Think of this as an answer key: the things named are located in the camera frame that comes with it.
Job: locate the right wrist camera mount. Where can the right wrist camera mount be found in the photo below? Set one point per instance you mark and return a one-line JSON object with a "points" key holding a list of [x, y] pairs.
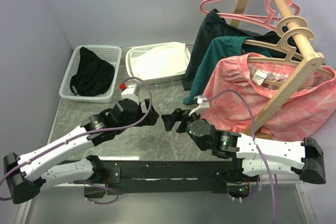
{"points": [[202, 105]]}

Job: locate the white cloth in basket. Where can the white cloth in basket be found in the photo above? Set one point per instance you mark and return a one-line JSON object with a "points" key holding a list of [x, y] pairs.
{"points": [[157, 61]]}

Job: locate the beige wooden hanger front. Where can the beige wooden hanger front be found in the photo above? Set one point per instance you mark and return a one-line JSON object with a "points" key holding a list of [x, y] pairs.
{"points": [[282, 46]]}

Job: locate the green shorts on rack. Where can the green shorts on rack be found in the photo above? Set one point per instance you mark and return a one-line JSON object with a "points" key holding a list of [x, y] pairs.
{"points": [[220, 48]]}

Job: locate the pink hanger front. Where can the pink hanger front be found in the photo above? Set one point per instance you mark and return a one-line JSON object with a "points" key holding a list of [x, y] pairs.
{"points": [[263, 21]]}

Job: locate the wooden clothes rack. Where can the wooden clothes rack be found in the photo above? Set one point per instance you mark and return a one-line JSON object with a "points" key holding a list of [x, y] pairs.
{"points": [[290, 26]]}

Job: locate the grey plastic basket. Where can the grey plastic basket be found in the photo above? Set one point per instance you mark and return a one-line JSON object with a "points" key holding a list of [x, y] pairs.
{"points": [[110, 54]]}

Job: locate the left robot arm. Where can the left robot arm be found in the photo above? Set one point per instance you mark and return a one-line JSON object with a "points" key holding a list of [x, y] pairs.
{"points": [[28, 174]]}

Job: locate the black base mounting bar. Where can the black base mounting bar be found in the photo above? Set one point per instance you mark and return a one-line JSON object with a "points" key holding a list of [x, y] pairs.
{"points": [[170, 177]]}

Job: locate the pink patterned shorts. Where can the pink patterned shorts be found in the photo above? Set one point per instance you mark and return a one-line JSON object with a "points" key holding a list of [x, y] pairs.
{"points": [[245, 88]]}

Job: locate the dark navy shorts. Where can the dark navy shorts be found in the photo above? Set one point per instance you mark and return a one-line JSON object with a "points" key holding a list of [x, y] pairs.
{"points": [[214, 26]]}

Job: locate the white plastic basket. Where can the white plastic basket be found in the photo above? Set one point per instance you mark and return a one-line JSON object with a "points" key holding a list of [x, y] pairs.
{"points": [[157, 64]]}

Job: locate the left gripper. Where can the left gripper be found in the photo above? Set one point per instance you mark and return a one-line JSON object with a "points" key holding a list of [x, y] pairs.
{"points": [[150, 118]]}

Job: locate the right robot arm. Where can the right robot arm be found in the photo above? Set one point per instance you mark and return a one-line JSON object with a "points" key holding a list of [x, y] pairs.
{"points": [[256, 156]]}

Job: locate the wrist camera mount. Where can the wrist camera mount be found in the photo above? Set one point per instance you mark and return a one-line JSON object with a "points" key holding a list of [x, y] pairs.
{"points": [[202, 105], [130, 92]]}

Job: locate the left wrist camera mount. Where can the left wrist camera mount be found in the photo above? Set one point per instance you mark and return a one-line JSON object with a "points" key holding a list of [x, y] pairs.
{"points": [[130, 92]]}

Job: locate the black drawstring garment in basket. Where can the black drawstring garment in basket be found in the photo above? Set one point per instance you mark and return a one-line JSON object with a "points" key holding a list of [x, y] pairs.
{"points": [[94, 75]]}

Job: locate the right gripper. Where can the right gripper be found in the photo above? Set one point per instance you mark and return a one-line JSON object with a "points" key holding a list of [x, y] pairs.
{"points": [[169, 119]]}

